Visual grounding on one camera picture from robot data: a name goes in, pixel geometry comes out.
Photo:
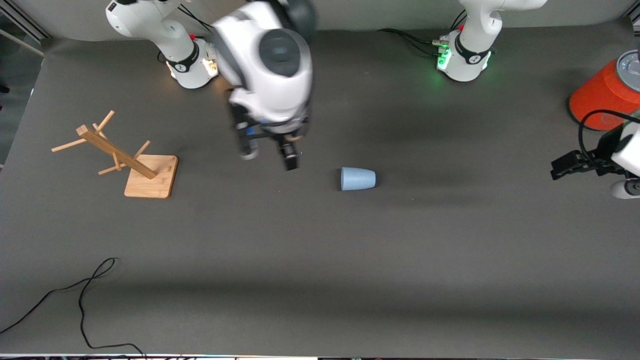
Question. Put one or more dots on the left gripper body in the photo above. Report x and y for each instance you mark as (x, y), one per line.
(605, 149)

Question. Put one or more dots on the light blue cup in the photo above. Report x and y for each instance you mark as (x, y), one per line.
(357, 179)

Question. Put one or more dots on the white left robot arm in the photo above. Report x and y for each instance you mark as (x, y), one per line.
(470, 50)

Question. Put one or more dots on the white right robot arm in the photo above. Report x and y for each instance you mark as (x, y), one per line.
(270, 75)

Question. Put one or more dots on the orange cylindrical can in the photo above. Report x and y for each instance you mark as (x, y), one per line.
(600, 95)

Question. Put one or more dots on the wooden mug tree stand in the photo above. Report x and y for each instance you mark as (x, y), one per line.
(150, 182)

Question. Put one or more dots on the aluminium frame rail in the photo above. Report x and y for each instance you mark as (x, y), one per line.
(25, 22)

